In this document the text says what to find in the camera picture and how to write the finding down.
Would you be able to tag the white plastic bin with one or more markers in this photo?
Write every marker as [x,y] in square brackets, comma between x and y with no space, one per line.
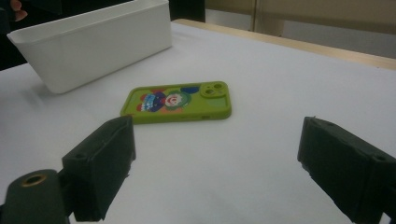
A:
[93,46]

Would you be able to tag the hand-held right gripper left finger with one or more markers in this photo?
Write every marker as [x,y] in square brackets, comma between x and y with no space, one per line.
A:
[96,168]

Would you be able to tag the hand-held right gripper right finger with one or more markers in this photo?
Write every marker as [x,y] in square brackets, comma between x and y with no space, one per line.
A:
[345,165]

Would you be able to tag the green phone case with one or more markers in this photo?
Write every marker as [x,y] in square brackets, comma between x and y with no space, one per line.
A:
[190,109]

